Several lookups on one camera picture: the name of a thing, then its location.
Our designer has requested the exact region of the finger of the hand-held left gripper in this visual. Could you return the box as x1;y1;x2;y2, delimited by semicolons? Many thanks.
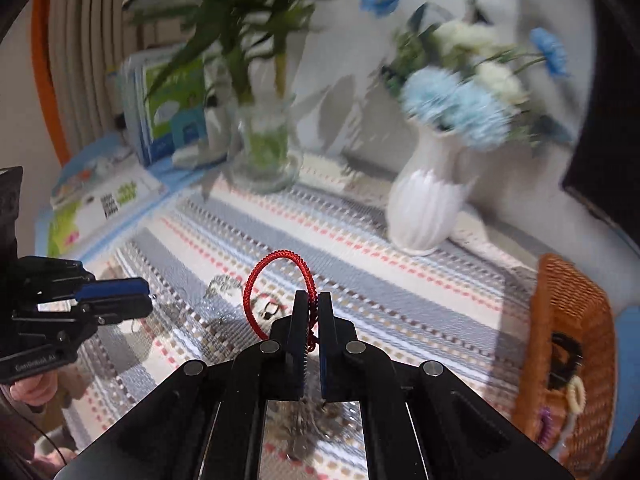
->
74;277;150;304
74;295;154;327

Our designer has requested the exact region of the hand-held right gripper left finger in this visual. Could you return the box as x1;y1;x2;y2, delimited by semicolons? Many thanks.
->
60;290;309;480

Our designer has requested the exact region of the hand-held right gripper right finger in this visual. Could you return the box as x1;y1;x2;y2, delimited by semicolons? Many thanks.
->
318;291;576;480

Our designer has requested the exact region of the red braided bracelet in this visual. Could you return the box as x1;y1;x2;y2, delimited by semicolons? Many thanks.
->
243;253;319;353

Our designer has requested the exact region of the brown wicker basket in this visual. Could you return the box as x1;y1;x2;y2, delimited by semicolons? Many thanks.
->
510;253;617;465

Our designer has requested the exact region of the person's left hand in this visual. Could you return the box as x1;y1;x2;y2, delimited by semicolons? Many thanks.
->
9;369;68;413

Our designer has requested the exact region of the striped woven tablecloth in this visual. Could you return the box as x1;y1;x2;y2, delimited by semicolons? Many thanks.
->
60;149;551;480

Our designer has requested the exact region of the flat white and green book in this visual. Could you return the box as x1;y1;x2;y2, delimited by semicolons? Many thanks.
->
47;160;170;257

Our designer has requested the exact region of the white ribbed vase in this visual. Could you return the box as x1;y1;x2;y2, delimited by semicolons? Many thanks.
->
387;119;482;257

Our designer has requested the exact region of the clear glass vase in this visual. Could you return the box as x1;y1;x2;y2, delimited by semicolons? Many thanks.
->
226;94;304;194

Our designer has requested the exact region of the row of standing books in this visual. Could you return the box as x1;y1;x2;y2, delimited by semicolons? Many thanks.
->
106;49;217;167

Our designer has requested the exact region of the blue and white flower bouquet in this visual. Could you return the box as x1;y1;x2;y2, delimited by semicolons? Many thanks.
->
360;0;577;152

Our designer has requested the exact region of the green bamboo plant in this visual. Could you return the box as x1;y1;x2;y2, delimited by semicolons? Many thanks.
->
124;0;372;111

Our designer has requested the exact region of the light blue mat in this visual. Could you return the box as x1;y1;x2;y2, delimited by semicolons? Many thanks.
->
614;309;640;413

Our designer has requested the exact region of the black panel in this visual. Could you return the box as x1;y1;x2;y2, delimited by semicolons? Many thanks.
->
561;0;640;257

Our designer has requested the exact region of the silver chain necklace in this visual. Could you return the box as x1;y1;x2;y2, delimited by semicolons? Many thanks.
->
202;274;247;322

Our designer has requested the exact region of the black cable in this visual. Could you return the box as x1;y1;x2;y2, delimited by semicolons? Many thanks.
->
14;400;70;467

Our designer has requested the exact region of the silver bead bracelet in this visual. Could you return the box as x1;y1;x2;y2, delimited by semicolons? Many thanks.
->
279;394;352;462

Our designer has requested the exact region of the orange curved frame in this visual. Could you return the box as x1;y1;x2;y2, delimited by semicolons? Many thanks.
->
30;0;72;167

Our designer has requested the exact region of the black hair tie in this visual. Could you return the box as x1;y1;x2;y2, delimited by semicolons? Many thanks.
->
547;331;584;392

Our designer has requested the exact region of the purple hair tie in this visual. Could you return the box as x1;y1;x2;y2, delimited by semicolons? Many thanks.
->
537;406;557;444

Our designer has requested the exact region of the cream hair tie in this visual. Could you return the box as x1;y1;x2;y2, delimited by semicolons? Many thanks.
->
565;377;587;414

